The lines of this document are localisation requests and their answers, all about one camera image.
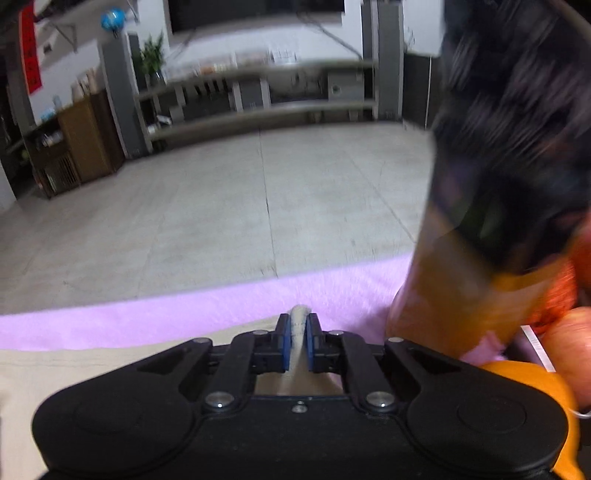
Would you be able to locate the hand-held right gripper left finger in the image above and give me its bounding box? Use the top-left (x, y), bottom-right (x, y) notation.
top-left (139, 314), bottom-right (293, 411)

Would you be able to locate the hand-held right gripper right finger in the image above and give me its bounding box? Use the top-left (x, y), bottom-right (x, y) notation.
top-left (307, 314), bottom-right (465, 411)

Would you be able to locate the beige shirt with blue collar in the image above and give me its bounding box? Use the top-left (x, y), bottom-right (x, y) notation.
top-left (0, 304), bottom-right (347, 480)

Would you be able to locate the purple towel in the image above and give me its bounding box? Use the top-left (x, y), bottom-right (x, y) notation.
top-left (0, 251), bottom-right (509, 365)

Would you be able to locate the grey metal media shelf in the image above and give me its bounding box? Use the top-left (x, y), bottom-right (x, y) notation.
top-left (134, 58), bottom-right (379, 141)

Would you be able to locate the orange juice bottle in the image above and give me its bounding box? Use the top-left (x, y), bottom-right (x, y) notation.
top-left (387, 0), bottom-right (591, 361)

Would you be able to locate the large orange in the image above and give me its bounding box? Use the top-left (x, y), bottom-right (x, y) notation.
top-left (480, 360), bottom-right (583, 480)

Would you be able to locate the orange net bag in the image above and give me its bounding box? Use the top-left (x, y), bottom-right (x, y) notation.
top-left (526, 251), bottom-right (585, 326)

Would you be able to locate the grey subwoofer box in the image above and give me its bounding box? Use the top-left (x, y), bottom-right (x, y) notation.
top-left (328, 69), bottom-right (365, 100)

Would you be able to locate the pale red apple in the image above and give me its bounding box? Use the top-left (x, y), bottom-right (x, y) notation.
top-left (542, 307), bottom-right (591, 414)

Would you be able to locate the wooden cabinet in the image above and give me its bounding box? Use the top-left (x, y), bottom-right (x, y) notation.
top-left (2, 88), bottom-right (125, 199)

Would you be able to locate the tall grey speaker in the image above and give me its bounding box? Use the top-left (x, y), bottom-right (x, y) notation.
top-left (99, 32), bottom-right (153, 158)
top-left (362, 0), bottom-right (404, 121)

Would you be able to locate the green potted plant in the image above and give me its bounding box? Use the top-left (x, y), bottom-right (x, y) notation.
top-left (139, 34), bottom-right (167, 86)

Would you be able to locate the blue globe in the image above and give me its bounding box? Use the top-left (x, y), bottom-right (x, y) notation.
top-left (100, 8), bottom-right (127, 33)

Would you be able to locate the wall television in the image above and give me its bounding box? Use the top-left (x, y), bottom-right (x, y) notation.
top-left (168, 0), bottom-right (347, 33)

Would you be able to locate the red wall banner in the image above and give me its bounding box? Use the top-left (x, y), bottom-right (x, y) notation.
top-left (18, 4), bottom-right (44, 95)

